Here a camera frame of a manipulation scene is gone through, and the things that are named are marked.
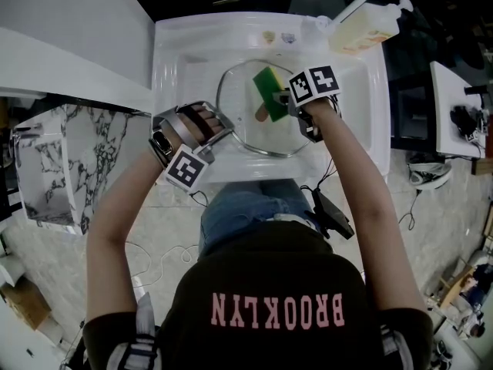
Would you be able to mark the person's left forearm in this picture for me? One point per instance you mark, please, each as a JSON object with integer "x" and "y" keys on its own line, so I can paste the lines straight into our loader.
{"x": 115, "y": 226}

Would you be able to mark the black waist-mounted device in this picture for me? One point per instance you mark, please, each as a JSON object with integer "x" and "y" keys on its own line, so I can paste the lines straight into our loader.
{"x": 331, "y": 214}

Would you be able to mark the cardboard box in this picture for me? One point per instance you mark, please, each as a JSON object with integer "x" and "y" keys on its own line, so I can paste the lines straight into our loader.
{"x": 25, "y": 307}

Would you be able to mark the yellow dish soap pump bottle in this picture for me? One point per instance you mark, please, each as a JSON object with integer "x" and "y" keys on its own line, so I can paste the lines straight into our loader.
{"x": 358, "y": 37}

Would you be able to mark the white sink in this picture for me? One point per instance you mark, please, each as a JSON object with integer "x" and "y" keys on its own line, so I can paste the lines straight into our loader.
{"x": 173, "y": 44}

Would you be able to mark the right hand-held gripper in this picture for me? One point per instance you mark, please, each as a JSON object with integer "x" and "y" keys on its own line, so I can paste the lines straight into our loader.
{"x": 312, "y": 85}

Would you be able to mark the marble pattern cabinet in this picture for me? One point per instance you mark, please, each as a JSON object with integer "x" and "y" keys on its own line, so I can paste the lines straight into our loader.
{"x": 96, "y": 149}

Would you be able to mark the black wristwatch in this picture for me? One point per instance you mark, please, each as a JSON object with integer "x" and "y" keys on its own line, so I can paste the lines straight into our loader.
{"x": 161, "y": 145}

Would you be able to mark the person's right forearm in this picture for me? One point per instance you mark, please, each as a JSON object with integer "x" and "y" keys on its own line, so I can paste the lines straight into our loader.
{"x": 366, "y": 191}

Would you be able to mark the person's left hand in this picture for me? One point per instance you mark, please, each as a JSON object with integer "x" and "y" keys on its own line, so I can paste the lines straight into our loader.
{"x": 200, "y": 123}

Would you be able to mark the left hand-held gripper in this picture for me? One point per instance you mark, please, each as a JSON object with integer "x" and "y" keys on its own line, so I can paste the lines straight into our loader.
{"x": 186, "y": 170}

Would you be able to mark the grey white sneaker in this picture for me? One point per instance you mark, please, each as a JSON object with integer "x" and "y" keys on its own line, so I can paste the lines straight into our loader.
{"x": 431, "y": 177}

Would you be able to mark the white roll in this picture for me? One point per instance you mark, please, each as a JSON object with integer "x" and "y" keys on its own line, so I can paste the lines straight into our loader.
{"x": 9, "y": 274}

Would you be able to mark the glass pot lid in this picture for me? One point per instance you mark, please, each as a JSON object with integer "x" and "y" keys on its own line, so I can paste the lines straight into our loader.
{"x": 246, "y": 91}

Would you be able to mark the white faucet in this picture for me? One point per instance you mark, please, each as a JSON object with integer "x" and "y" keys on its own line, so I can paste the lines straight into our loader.
{"x": 319, "y": 23}

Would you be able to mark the black desk clamp post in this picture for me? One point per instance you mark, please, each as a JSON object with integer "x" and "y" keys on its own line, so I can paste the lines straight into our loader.
{"x": 475, "y": 90}

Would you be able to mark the black device on desk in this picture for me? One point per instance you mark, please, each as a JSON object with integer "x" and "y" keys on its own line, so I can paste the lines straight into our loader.
{"x": 462, "y": 116}

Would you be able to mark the white desk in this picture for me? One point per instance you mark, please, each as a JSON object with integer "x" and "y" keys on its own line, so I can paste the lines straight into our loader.
{"x": 443, "y": 102}

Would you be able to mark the person's black shirt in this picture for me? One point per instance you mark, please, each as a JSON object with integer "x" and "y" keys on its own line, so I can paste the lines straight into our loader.
{"x": 269, "y": 276}

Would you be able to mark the green yellow sponge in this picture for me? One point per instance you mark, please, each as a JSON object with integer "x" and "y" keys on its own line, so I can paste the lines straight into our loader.
{"x": 269, "y": 91}

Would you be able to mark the person's blue jeans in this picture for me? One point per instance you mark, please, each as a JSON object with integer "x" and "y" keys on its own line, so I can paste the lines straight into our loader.
{"x": 246, "y": 210}

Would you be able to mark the black metal rack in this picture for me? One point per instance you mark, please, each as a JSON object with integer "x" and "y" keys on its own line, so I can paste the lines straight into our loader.
{"x": 7, "y": 206}

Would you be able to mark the pile of assorted items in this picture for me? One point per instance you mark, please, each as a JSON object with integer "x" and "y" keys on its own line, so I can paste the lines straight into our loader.
{"x": 462, "y": 314}

